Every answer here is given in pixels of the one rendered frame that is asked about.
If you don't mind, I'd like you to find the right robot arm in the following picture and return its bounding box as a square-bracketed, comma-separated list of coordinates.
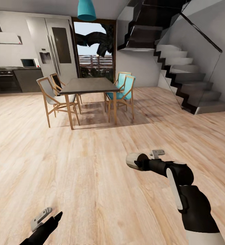
[134, 149, 225, 245]

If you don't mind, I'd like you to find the pillar candle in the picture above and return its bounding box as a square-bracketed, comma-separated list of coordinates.
[126, 152, 149, 171]

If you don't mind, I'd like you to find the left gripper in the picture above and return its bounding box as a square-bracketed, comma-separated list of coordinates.
[31, 211, 63, 245]

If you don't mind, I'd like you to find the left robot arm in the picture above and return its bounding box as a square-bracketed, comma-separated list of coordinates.
[20, 207, 63, 245]

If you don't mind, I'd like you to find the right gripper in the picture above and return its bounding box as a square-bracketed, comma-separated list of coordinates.
[134, 158, 162, 175]

